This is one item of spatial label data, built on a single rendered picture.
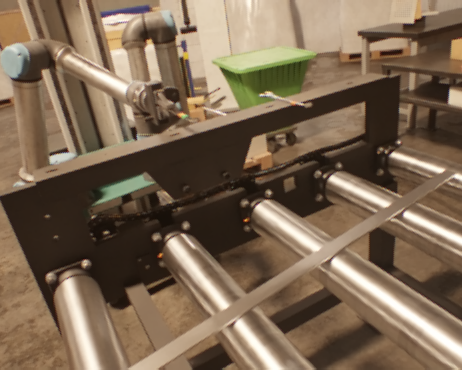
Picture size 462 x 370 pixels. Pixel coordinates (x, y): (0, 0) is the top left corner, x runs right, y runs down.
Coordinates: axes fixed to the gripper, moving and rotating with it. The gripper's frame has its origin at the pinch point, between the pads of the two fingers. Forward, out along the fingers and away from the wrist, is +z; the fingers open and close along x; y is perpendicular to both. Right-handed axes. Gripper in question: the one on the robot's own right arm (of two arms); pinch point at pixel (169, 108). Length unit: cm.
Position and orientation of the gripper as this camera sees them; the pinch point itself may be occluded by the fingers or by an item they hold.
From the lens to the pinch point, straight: 126.0
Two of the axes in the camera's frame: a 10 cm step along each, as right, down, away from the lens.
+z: 4.8, 3.4, -8.1
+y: -8.6, 3.2, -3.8
